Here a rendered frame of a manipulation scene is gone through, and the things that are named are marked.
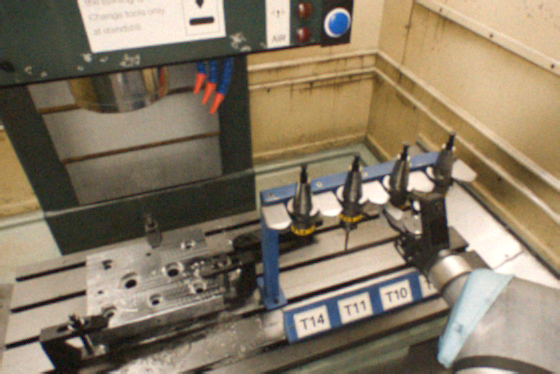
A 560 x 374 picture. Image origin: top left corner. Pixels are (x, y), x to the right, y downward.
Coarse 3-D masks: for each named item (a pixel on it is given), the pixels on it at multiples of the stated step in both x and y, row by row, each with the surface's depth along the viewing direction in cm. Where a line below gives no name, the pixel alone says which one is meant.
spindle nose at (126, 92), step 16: (80, 80) 66; (96, 80) 65; (112, 80) 65; (128, 80) 66; (144, 80) 68; (160, 80) 71; (80, 96) 68; (96, 96) 67; (112, 96) 67; (128, 96) 68; (144, 96) 69; (160, 96) 72; (96, 112) 69; (112, 112) 69; (128, 112) 70
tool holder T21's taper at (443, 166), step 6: (444, 144) 93; (444, 150) 92; (450, 150) 92; (438, 156) 94; (444, 156) 93; (450, 156) 92; (438, 162) 94; (444, 162) 93; (450, 162) 93; (432, 168) 97; (438, 168) 95; (444, 168) 94; (450, 168) 94; (438, 174) 95; (444, 174) 95; (450, 174) 95
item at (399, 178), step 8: (400, 160) 89; (408, 160) 89; (400, 168) 90; (408, 168) 90; (392, 176) 92; (400, 176) 91; (408, 176) 91; (392, 184) 92; (400, 184) 91; (408, 184) 93
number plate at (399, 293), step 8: (384, 288) 105; (392, 288) 106; (400, 288) 106; (408, 288) 107; (384, 296) 105; (392, 296) 106; (400, 296) 106; (408, 296) 107; (384, 304) 105; (392, 304) 106
